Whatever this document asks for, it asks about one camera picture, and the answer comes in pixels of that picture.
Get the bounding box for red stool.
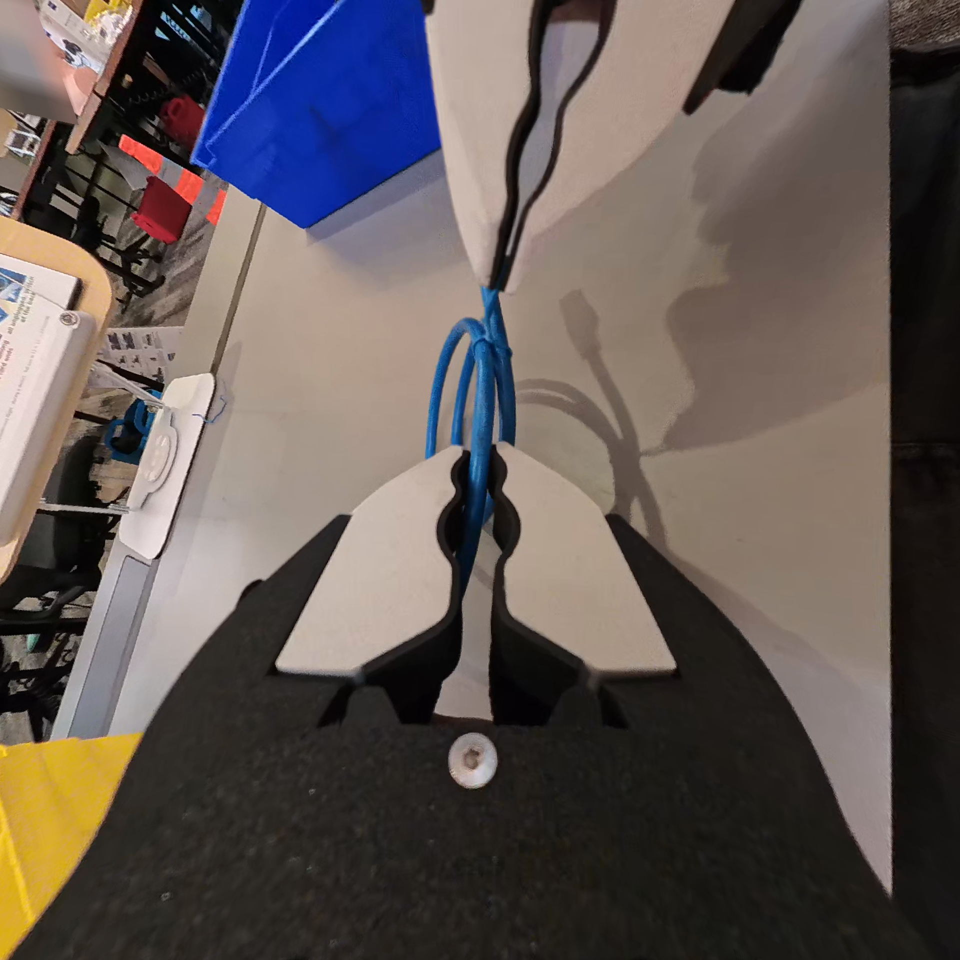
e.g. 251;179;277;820
159;95;208;138
131;174;198;244

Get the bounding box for blue clamp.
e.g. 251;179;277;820
103;397;155;460

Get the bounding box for instruction sheet on wooden board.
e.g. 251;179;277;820
0;216;115;582

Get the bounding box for yellow plastic bin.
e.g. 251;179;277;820
0;732;145;955

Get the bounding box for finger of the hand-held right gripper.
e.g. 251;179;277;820
497;0;723;295
423;0;543;285

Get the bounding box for white stand base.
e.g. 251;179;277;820
117;371;220;561

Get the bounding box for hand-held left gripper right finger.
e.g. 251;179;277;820
489;441;679;724

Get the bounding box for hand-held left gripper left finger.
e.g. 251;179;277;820
274;446;469;724

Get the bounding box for black trousers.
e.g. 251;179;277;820
888;41;960;960

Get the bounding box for blue ethernet cable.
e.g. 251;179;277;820
424;317;519;601

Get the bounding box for black office chair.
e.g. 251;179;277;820
0;446;106;721

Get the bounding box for printed paper sheet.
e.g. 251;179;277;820
105;324;183;381

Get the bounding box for blue plastic bin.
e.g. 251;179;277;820
189;0;444;231

